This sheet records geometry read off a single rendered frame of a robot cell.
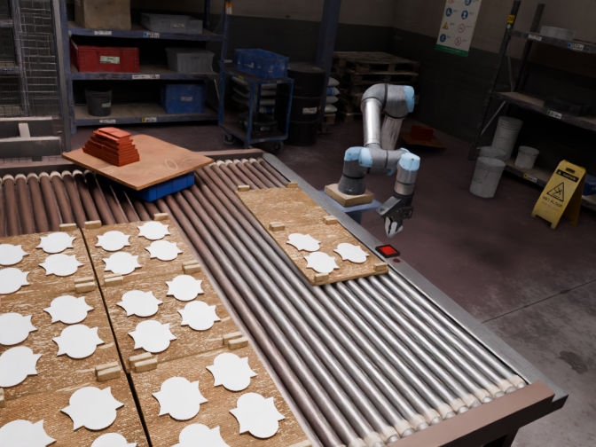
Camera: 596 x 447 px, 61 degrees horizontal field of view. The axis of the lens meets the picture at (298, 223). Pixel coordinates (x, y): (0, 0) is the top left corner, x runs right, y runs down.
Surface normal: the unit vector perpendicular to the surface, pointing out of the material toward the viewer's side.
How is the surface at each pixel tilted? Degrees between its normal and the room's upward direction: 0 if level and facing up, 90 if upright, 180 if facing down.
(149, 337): 0
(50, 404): 0
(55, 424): 0
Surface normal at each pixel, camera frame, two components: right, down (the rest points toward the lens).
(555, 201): -0.83, -0.09
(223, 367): 0.12, -0.88
